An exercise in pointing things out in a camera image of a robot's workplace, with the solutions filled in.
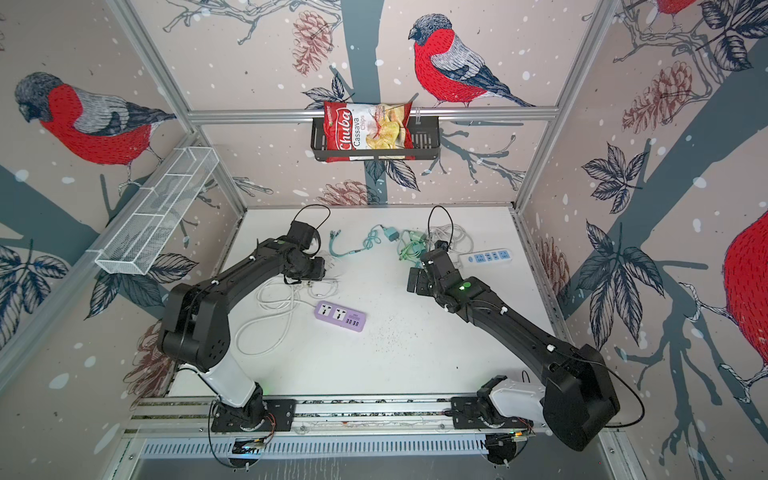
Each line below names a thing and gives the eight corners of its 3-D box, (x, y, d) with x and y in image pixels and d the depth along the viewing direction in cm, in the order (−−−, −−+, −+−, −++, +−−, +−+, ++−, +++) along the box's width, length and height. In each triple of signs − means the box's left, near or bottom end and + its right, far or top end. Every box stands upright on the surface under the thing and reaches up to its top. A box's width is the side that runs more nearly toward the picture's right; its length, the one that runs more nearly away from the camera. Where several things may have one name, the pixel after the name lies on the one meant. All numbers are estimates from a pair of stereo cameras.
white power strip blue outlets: (463, 270, 105) (465, 264, 102) (459, 259, 108) (461, 252, 105) (511, 265, 106) (515, 258, 103) (506, 254, 109) (509, 247, 106)
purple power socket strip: (311, 319, 92) (309, 315, 90) (319, 303, 96) (317, 298, 94) (363, 333, 89) (362, 329, 87) (369, 316, 93) (369, 311, 91)
